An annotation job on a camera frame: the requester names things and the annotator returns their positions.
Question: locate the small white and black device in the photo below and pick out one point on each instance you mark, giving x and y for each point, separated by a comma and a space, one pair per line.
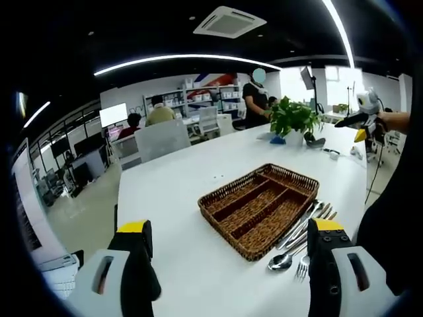
333, 154

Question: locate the ceiling air conditioner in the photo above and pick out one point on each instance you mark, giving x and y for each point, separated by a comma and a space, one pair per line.
229, 21

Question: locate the small blue object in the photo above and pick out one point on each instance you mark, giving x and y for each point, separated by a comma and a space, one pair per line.
277, 140

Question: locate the monitor on black stand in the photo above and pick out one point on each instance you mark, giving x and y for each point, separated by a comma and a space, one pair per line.
309, 79

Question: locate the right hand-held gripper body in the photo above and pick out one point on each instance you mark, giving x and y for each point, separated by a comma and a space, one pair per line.
370, 102

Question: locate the silver laptop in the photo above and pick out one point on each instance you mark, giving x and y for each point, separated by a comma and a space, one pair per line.
36, 204

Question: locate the person's right hand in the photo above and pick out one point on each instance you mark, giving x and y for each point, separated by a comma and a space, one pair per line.
396, 121

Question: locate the white storage shelving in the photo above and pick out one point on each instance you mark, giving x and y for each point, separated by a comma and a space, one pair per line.
198, 95

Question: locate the person's dark clothing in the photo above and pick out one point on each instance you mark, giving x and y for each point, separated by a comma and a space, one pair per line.
390, 214

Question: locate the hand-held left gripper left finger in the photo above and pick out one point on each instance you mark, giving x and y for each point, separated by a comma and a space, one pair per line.
109, 280

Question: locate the grey and black object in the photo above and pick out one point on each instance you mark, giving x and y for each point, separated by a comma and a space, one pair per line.
314, 141

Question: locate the white mesh chair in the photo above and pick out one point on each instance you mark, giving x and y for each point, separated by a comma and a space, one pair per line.
208, 119

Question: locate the green plant in white pot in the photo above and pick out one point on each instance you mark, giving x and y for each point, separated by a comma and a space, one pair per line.
294, 115

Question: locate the large white office chair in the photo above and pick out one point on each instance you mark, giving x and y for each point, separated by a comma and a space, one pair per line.
162, 138

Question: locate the bright white screen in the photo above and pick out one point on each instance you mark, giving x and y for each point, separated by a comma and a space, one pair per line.
113, 114

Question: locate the brown wicker utensil storage tray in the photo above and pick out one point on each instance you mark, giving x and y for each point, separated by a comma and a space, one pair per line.
261, 211

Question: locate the ceiling light strip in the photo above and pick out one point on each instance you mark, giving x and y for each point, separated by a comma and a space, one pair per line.
185, 58
36, 114
342, 29

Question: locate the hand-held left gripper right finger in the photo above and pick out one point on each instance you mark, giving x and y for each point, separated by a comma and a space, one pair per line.
343, 274

